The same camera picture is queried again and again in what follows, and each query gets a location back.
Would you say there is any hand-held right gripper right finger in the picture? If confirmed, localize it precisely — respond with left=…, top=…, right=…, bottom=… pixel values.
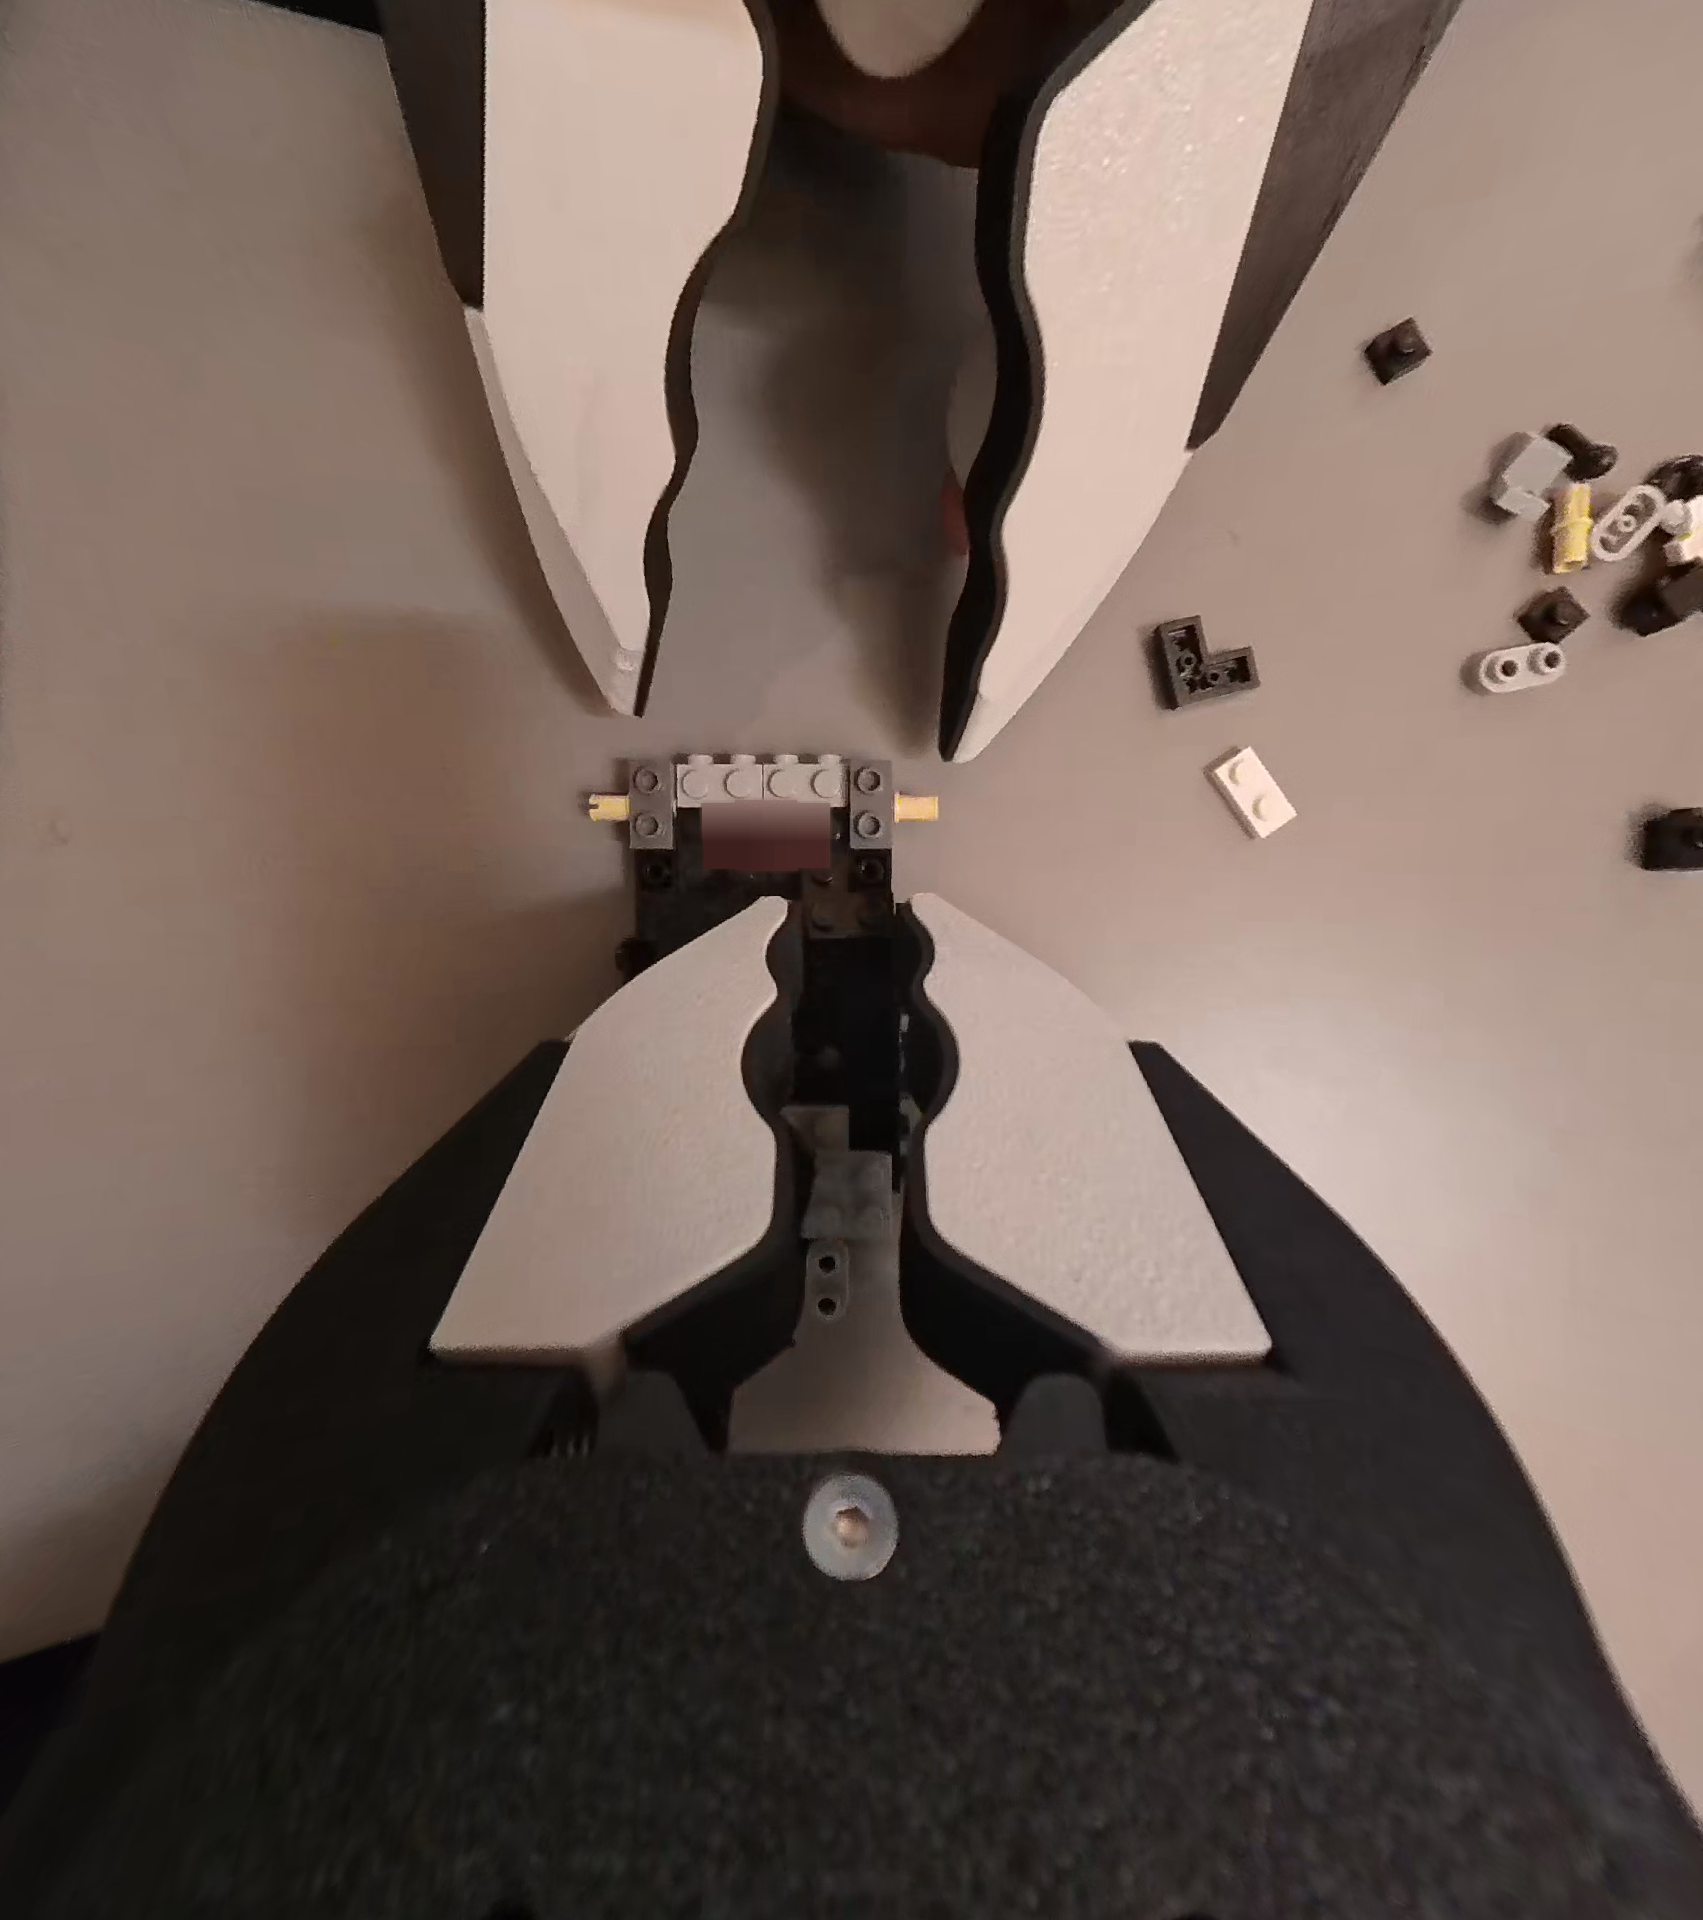
left=896, top=893, right=1274, bottom=1443

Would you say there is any black grey brick assembly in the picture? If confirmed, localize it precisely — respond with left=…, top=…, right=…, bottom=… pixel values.
left=585, top=745, right=943, bottom=1332

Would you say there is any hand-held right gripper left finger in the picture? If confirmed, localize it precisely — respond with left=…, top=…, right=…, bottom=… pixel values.
left=424, top=893, right=812, bottom=1443

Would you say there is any black corner plate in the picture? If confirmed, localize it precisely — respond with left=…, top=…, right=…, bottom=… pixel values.
left=1151, top=615, right=1262, bottom=712

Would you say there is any pile of small loose bricks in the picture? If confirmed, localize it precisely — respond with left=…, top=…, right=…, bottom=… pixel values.
left=1364, top=187, right=1703, bottom=879

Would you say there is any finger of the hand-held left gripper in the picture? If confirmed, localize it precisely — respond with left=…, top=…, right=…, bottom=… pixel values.
left=462, top=0, right=782, bottom=720
left=936, top=0, right=1321, bottom=764

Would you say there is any white two-stud plate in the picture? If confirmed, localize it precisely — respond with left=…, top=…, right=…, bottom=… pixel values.
left=1207, top=743, right=1305, bottom=839

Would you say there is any grey desk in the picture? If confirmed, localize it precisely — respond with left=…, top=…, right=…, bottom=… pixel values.
left=0, top=0, right=1703, bottom=1863

